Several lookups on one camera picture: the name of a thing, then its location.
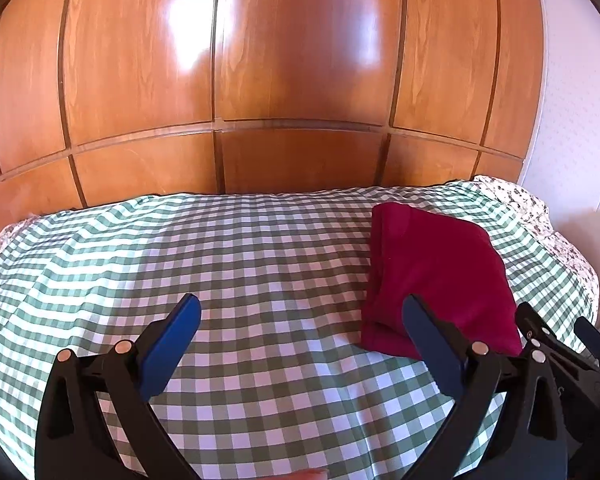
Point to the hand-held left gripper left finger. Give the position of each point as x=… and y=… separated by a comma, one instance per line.
x=172, y=340

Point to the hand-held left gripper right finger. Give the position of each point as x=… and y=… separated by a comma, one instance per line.
x=430, y=345

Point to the green white checked blanket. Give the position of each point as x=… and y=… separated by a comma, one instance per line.
x=230, y=260

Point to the floral quilt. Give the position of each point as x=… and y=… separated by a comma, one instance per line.
x=530, y=205

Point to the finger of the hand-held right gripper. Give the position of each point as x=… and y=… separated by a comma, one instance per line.
x=530, y=322
x=597, y=342

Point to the dark red knit sweater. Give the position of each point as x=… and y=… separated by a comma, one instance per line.
x=430, y=260

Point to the wooden wardrobe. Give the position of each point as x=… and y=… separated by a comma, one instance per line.
x=280, y=60

